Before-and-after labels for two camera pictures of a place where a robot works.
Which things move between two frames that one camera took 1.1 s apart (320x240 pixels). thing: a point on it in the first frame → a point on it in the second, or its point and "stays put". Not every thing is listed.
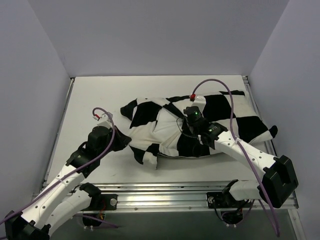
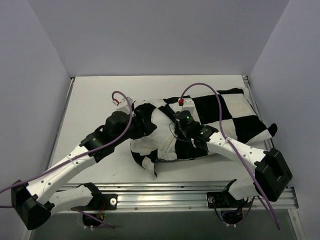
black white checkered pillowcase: (157, 129) stays put
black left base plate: (106, 202) stays put
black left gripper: (120, 139) → (144, 120)
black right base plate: (216, 200) stays put
